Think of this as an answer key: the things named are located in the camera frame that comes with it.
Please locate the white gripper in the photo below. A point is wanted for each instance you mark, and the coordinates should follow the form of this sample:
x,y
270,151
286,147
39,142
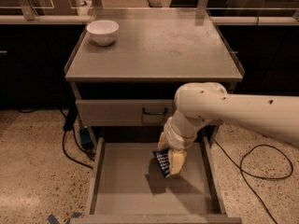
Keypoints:
x,y
175,136

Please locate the dark blue rxbar wrapper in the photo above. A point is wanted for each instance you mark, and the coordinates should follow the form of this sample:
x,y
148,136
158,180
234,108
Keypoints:
x,y
163,161

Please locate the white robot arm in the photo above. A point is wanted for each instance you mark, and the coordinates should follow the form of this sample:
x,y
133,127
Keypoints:
x,y
199,104

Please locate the open grey middle drawer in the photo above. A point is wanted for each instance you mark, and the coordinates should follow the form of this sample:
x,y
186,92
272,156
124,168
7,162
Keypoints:
x,y
127,187

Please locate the closed upper grey drawer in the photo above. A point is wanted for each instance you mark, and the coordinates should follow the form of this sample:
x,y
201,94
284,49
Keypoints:
x,y
123,112

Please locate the grey drawer cabinet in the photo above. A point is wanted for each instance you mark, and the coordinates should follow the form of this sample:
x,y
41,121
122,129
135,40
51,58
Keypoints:
x,y
158,50

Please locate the blue power adapter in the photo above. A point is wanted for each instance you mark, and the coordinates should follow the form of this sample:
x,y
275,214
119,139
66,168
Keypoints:
x,y
85,138

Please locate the blue floor tape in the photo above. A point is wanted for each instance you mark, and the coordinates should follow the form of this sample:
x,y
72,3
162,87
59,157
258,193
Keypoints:
x,y
52,219

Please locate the white ceramic bowl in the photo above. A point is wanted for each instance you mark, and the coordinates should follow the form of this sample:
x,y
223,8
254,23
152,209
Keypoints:
x,y
103,32

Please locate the dark background counter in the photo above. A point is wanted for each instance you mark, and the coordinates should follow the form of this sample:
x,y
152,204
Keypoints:
x,y
33,58

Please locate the black drawer handle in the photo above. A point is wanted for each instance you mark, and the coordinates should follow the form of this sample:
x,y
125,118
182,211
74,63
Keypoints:
x,y
154,113

